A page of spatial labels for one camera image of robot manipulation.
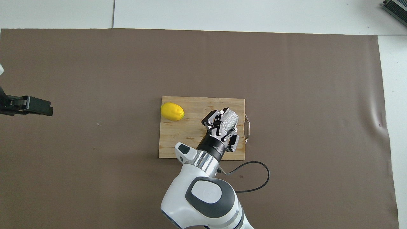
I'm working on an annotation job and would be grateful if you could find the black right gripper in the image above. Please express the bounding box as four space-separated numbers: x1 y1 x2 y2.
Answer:
197 109 240 161

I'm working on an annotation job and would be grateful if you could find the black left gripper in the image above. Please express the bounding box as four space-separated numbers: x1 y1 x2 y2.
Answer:
0 87 53 116

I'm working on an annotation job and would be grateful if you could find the clear textured cup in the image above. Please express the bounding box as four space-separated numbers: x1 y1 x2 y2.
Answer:
220 108 239 132

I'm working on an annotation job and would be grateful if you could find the wooden cutting board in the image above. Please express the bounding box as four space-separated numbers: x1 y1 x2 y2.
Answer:
158 96 251 160

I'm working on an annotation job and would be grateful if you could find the yellow lemon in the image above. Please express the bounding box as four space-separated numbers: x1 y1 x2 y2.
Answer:
160 102 185 121

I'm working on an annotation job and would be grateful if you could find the brown paper table mat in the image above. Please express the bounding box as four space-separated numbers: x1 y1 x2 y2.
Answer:
0 28 399 229

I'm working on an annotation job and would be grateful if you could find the grey metal device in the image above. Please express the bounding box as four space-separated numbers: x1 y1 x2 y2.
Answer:
383 0 407 23

